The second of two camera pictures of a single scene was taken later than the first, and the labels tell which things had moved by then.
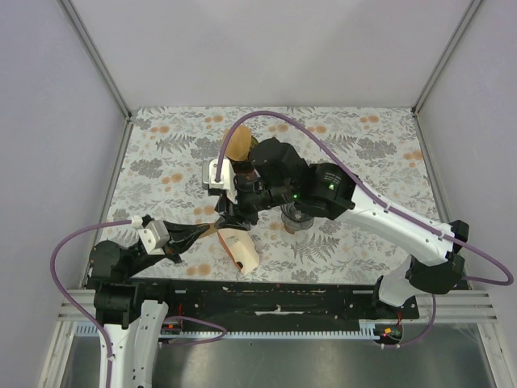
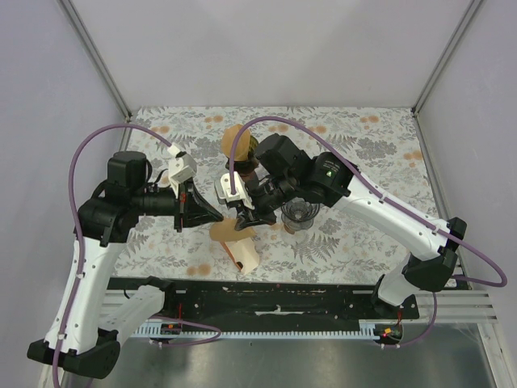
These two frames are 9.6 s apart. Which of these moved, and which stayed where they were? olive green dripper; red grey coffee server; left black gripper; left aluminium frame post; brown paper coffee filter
Moved: left black gripper
Stayed: red grey coffee server; brown paper coffee filter; left aluminium frame post; olive green dripper
